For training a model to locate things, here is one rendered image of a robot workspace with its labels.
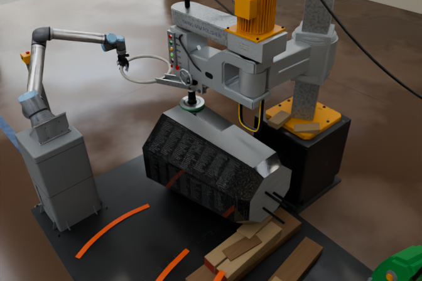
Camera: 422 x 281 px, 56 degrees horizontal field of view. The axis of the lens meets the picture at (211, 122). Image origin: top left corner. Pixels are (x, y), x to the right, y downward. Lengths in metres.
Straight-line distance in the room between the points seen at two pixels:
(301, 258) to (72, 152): 1.97
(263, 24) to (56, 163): 1.88
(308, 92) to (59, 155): 2.02
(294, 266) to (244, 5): 1.95
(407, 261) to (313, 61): 1.48
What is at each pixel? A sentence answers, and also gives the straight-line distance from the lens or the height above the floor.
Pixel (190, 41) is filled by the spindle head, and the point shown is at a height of 1.49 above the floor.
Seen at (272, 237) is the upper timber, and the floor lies 0.20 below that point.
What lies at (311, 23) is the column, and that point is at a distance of 3.05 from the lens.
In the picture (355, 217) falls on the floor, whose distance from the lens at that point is 3.80.
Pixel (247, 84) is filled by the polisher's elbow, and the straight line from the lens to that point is 2.72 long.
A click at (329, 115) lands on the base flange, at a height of 0.78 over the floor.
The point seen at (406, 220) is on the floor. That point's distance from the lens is 3.95.
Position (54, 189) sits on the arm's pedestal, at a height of 0.49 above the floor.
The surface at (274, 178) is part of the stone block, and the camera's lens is 2.97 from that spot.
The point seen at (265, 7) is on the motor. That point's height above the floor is 1.91.
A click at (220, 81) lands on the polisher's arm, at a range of 2.89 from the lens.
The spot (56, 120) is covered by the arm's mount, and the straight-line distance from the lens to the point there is 3.25.
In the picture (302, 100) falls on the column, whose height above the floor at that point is 0.97.
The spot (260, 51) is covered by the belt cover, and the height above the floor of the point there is 1.67.
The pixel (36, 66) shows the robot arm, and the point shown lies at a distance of 3.57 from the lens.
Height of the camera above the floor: 2.74
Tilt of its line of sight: 36 degrees down
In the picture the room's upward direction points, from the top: 1 degrees counter-clockwise
